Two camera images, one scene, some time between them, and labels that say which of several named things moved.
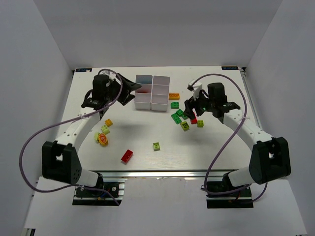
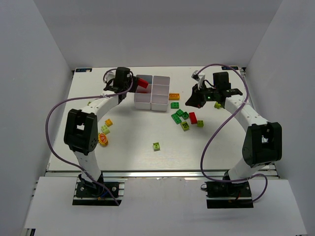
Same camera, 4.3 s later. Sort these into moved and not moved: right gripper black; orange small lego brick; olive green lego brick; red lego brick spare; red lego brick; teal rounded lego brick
Moved: right gripper black; red lego brick spare
Not moved: orange small lego brick; teal rounded lego brick; red lego brick; olive green lego brick
